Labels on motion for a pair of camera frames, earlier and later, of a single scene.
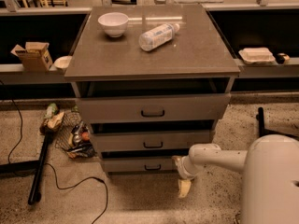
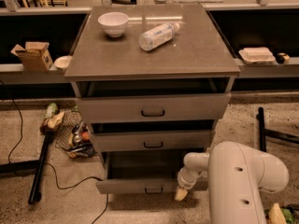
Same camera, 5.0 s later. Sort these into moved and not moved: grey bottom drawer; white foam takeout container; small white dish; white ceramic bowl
Moved: grey bottom drawer
Not moved: small white dish; white foam takeout container; white ceramic bowl
